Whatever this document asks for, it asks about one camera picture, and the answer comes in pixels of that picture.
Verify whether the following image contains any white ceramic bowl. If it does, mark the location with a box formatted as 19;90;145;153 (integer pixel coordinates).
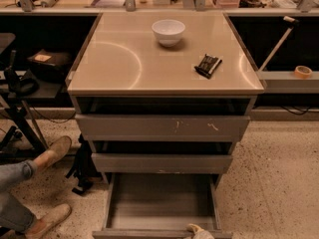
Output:
152;19;185;47

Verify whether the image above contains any blue jeans leg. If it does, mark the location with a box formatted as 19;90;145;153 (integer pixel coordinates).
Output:
0;160;37;192
0;192;37;233

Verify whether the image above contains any blue jeans upper leg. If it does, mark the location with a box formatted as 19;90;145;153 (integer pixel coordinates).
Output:
0;160;37;192

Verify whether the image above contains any blue jeans lower leg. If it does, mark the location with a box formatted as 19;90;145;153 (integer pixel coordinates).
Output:
0;192;37;233

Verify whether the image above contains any black snack bag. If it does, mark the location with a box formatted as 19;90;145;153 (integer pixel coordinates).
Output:
194;54;222;79

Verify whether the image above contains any grey drawer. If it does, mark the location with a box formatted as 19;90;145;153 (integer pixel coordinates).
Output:
92;153;232;174
93;173;232;239
76;115;250;142

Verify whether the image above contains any grey middle drawer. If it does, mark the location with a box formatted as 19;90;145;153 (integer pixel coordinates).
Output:
92;153;232;174

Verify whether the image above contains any tan shoe upper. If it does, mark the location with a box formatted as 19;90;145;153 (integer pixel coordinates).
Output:
34;135;72;172

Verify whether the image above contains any black side table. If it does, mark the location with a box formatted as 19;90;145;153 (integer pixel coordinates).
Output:
0;32;68;154

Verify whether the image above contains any grey top drawer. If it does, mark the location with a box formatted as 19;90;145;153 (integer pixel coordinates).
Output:
76;115;250;142

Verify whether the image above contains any grey drawer cabinet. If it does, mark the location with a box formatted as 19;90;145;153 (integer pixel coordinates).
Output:
65;10;267;199

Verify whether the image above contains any grey bottom drawer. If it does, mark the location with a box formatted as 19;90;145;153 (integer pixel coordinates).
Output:
93;173;232;239

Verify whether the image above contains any tan tape roll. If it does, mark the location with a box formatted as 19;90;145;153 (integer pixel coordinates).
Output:
294;66;312;79

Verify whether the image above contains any white stick with black tip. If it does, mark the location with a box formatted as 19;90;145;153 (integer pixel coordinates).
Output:
258;16;299;72

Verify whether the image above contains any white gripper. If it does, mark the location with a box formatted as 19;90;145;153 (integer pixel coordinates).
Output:
184;223;215;239

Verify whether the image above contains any black box with label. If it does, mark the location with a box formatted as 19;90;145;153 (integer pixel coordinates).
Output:
27;49;73;83

